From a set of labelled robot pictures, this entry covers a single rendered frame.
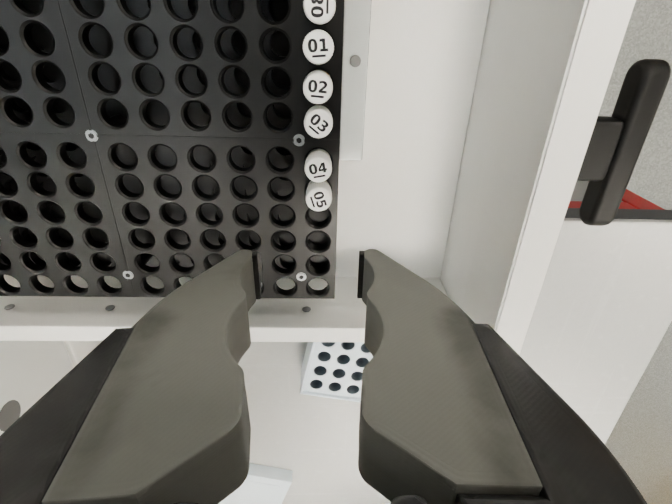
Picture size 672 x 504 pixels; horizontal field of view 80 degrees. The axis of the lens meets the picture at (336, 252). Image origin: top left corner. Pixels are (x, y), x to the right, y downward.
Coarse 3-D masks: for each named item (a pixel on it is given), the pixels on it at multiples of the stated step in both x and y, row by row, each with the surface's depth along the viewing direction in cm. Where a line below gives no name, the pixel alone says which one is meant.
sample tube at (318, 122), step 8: (312, 112) 17; (320, 112) 17; (328, 112) 17; (304, 120) 17; (312, 120) 17; (320, 120) 17; (328, 120) 17; (312, 128) 17; (320, 128) 17; (328, 128) 17; (312, 136) 17; (320, 136) 17
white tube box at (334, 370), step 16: (320, 352) 40; (336, 352) 39; (352, 352) 39; (368, 352) 39; (304, 368) 41; (320, 368) 41; (336, 368) 40; (352, 368) 40; (304, 384) 40; (320, 384) 41; (336, 384) 42; (352, 384) 41; (352, 400) 41
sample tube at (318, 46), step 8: (312, 32) 15; (320, 32) 15; (304, 40) 15; (312, 40) 15; (320, 40) 15; (328, 40) 15; (304, 48) 16; (312, 48) 16; (320, 48) 16; (328, 48) 16; (312, 56) 16; (320, 56) 16; (328, 56) 16
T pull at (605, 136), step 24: (648, 72) 16; (624, 96) 17; (648, 96) 17; (600, 120) 17; (624, 120) 17; (648, 120) 17; (600, 144) 18; (624, 144) 18; (600, 168) 18; (624, 168) 18; (600, 192) 19; (624, 192) 19; (600, 216) 19
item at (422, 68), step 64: (384, 0) 21; (448, 0) 21; (384, 64) 23; (448, 64) 23; (384, 128) 24; (448, 128) 25; (384, 192) 26; (448, 192) 27; (0, 320) 24; (64, 320) 24; (128, 320) 25; (256, 320) 25; (320, 320) 25
